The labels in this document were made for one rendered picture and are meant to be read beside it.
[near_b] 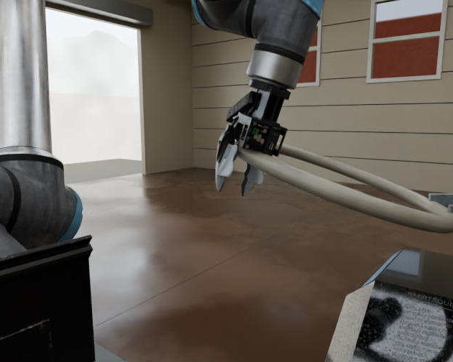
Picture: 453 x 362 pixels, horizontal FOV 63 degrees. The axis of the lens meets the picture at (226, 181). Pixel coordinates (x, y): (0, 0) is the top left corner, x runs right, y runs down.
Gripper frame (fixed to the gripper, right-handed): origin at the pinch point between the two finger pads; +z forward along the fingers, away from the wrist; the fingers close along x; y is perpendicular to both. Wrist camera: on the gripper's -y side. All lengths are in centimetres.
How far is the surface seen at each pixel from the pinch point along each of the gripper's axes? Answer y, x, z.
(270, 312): -119, 107, 107
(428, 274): -3, 66, 13
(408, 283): 0, 56, 15
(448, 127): -401, 517, -76
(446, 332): 14, 56, 19
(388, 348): 9, 47, 28
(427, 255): -14, 77, 12
